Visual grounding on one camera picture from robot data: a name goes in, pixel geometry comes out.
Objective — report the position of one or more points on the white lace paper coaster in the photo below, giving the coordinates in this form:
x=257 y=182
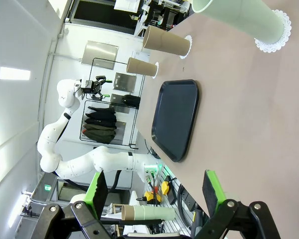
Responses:
x=284 y=39
x=188 y=53
x=157 y=73

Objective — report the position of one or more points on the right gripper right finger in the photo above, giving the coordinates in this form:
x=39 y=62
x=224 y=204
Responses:
x=214 y=194

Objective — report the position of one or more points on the yellow emergency stop button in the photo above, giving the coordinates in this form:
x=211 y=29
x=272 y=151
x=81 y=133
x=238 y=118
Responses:
x=165 y=188
x=153 y=196

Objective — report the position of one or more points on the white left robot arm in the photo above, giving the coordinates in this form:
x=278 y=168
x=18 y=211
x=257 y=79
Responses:
x=77 y=164

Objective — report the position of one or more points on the dark folded clothes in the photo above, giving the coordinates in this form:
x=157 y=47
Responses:
x=99 y=124

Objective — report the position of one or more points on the brown tall cup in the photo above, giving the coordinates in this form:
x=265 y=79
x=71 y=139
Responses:
x=142 y=67
x=167 y=42

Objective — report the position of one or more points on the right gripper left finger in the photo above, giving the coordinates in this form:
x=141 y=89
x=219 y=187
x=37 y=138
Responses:
x=94 y=194

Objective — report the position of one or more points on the large grey wall panel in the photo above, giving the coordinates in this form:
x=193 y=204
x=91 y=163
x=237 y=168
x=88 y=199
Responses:
x=99 y=52

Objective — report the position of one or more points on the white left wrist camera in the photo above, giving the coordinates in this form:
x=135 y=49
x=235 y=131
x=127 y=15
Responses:
x=78 y=84

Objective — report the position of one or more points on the black plastic tray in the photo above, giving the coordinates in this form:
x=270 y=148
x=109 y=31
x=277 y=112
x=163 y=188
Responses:
x=174 y=119

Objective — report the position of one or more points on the small grey wall panel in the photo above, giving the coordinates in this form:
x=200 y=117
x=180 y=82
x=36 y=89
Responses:
x=124 y=82

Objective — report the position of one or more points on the spare brown cup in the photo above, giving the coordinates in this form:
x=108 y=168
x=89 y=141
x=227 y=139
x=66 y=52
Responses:
x=128 y=212

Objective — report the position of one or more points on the ceiling light panel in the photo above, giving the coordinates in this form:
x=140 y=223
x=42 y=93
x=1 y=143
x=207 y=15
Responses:
x=15 y=73

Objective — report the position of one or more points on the black bag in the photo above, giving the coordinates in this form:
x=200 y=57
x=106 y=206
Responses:
x=130 y=100

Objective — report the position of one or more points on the spare pale green cup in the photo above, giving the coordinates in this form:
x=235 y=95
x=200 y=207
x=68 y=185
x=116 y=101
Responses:
x=157 y=212

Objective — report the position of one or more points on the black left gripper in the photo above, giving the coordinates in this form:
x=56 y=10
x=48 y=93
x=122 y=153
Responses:
x=89 y=87

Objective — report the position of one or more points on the pale green tall cup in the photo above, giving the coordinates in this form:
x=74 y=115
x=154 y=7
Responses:
x=239 y=20

